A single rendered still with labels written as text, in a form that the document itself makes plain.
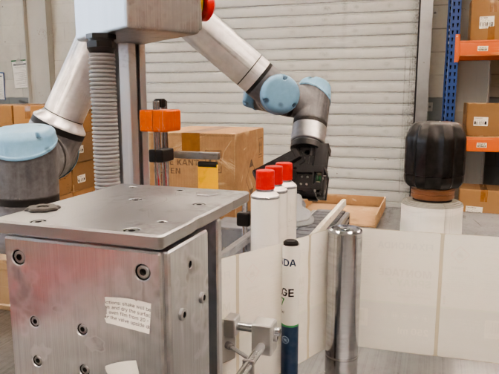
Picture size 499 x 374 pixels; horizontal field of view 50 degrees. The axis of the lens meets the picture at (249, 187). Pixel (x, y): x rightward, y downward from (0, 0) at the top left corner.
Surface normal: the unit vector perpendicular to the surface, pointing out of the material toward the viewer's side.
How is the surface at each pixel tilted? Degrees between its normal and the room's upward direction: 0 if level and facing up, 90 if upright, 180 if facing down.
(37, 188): 90
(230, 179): 90
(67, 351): 90
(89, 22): 90
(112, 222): 0
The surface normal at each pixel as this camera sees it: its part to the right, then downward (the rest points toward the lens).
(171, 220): 0.00, -0.99
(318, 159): -0.29, -0.36
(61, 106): 0.06, 0.15
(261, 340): -0.33, 0.16
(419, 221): -0.63, 0.14
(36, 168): 0.62, 0.13
